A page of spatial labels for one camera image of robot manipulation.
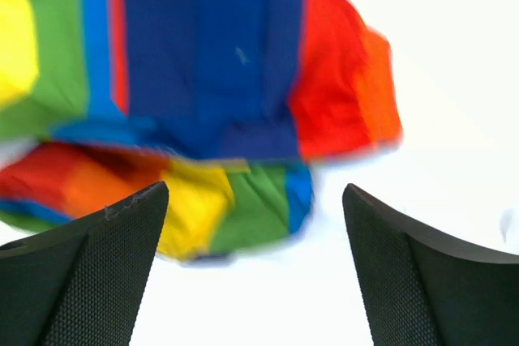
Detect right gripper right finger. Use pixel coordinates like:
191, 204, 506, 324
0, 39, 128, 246
342, 184, 518, 346

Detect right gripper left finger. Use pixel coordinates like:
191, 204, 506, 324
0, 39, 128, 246
1, 182, 169, 346

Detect rainbow striped shorts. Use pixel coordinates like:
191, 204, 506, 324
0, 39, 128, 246
1, 0, 402, 262

